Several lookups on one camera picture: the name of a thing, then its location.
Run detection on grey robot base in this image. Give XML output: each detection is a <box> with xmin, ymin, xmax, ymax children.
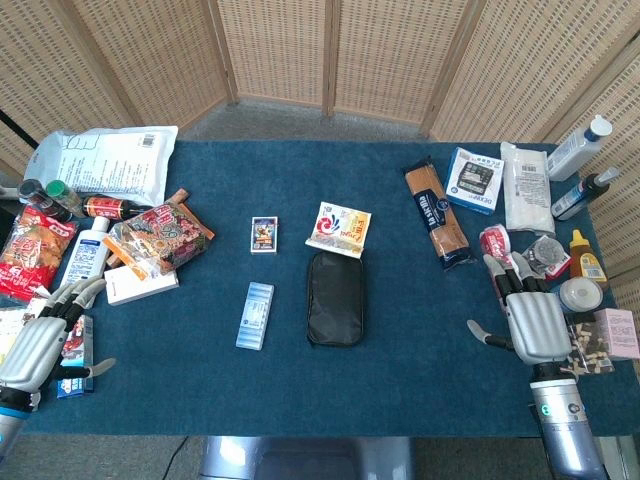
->
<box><xmin>199</xmin><ymin>435</ymin><xmax>416</xmax><ymax>480</ymax></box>

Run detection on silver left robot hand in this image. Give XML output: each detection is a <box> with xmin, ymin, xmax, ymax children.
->
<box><xmin>0</xmin><ymin>277</ymin><xmax>117</xmax><ymax>401</ymax></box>

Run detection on steel scrubber pack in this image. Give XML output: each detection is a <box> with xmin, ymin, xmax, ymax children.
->
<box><xmin>519</xmin><ymin>234</ymin><xmax>572</xmax><ymax>281</ymax></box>

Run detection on white box orange print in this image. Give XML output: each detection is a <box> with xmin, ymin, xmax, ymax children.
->
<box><xmin>103</xmin><ymin>263</ymin><xmax>180</xmax><ymax>307</ymax></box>

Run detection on dark capped bottles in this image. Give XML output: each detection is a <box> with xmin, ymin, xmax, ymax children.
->
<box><xmin>18</xmin><ymin>178</ymin><xmax>74</xmax><ymax>224</ymax></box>

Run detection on orange edged clear bag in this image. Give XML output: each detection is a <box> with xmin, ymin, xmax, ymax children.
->
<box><xmin>102</xmin><ymin>222</ymin><xmax>166</xmax><ymax>281</ymax></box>

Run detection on blue red toothpaste box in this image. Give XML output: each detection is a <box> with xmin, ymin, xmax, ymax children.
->
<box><xmin>56</xmin><ymin>313</ymin><xmax>95</xmax><ymax>400</ymax></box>

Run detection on white cotton pad pack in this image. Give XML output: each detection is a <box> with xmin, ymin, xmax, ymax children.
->
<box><xmin>500</xmin><ymin>141</ymin><xmax>557</xmax><ymax>235</ymax></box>

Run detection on dark sauce bottle red label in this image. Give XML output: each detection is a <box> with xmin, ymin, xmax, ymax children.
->
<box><xmin>81</xmin><ymin>195</ymin><xmax>151</xmax><ymax>221</ymax></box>

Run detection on dark spray bottle blue label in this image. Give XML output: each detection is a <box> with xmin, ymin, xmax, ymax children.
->
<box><xmin>551</xmin><ymin>167</ymin><xmax>620</xmax><ymax>222</ymax></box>

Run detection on black zip pouch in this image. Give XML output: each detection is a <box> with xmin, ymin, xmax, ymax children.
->
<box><xmin>305</xmin><ymin>251</ymin><xmax>365</xmax><ymax>347</ymax></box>

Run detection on bottle with green cap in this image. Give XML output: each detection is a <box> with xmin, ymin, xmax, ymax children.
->
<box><xmin>45</xmin><ymin>179</ymin><xmax>86</xmax><ymax>219</ymax></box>

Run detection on white pump bottle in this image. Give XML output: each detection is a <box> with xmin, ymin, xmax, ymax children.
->
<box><xmin>546</xmin><ymin>114</ymin><xmax>614</xmax><ymax>182</ymax></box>

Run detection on white orange snack packet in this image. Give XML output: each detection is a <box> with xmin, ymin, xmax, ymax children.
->
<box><xmin>304</xmin><ymin>201</ymin><xmax>373</xmax><ymax>260</ymax></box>

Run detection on yellow honey bottle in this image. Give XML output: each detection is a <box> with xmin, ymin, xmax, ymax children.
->
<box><xmin>569</xmin><ymin>229</ymin><xmax>609</xmax><ymax>291</ymax></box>

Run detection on pink box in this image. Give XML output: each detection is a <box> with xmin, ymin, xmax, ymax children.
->
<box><xmin>593</xmin><ymin>307</ymin><xmax>640</xmax><ymax>360</ymax></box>

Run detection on white lotion bottle blue label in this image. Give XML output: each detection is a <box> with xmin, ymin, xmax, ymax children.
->
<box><xmin>58</xmin><ymin>216</ymin><xmax>111</xmax><ymax>301</ymax></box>

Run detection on red white cup pack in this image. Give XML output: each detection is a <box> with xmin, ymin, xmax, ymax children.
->
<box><xmin>479</xmin><ymin>224</ymin><xmax>524</xmax><ymax>301</ymax></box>

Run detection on black floor cable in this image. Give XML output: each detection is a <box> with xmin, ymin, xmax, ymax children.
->
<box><xmin>162</xmin><ymin>435</ymin><xmax>190</xmax><ymax>480</ymax></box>

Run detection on blue carpet table cover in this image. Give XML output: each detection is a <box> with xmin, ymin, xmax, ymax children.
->
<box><xmin>0</xmin><ymin>139</ymin><xmax>632</xmax><ymax>439</ymax></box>

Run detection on blue white calculator box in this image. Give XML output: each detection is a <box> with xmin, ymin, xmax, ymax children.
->
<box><xmin>444</xmin><ymin>146</ymin><xmax>505</xmax><ymax>216</ymax></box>

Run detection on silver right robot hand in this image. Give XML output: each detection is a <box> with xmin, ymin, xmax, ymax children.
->
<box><xmin>467</xmin><ymin>252</ymin><xmax>572</xmax><ymax>367</ymax></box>

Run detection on light blue long box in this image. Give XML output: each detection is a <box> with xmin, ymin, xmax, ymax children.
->
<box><xmin>235</xmin><ymin>281</ymin><xmax>276</xmax><ymax>352</ymax></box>

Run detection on large white mailer bag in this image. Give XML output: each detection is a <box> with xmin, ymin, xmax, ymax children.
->
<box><xmin>23</xmin><ymin>125</ymin><xmax>180</xmax><ymax>207</ymax></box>

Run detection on spaghetti pack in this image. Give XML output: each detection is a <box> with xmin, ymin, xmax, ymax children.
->
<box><xmin>403</xmin><ymin>157</ymin><xmax>476</xmax><ymax>273</ymax></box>

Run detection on colourful noodle bag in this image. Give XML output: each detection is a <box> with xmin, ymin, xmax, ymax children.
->
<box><xmin>115</xmin><ymin>202</ymin><xmax>215</xmax><ymax>274</ymax></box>

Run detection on woven bamboo folding screen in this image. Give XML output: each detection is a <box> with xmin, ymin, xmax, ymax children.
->
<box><xmin>0</xmin><ymin>0</ymin><xmax>640</xmax><ymax>321</ymax></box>

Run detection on black pole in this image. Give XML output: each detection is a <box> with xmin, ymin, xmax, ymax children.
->
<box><xmin>0</xmin><ymin>108</ymin><xmax>40</xmax><ymax>150</ymax></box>

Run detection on small colourful card box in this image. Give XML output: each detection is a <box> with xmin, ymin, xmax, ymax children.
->
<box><xmin>249</xmin><ymin>216</ymin><xmax>279</xmax><ymax>256</ymax></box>

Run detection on red snack bag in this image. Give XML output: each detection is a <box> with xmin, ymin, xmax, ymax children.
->
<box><xmin>0</xmin><ymin>204</ymin><xmax>80</xmax><ymax>303</ymax></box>

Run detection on round blue tin white lid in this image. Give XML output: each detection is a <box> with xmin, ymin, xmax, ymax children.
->
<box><xmin>557</xmin><ymin>277</ymin><xmax>605</xmax><ymax>315</ymax></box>

